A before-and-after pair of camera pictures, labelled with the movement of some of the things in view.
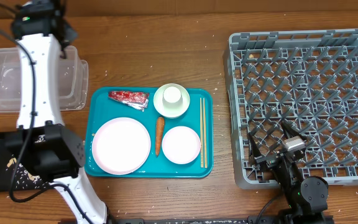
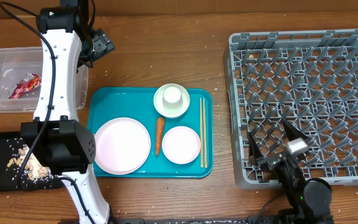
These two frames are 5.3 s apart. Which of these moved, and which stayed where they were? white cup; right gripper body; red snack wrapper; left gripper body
Moved: red snack wrapper; left gripper body
Stayed: right gripper body; white cup
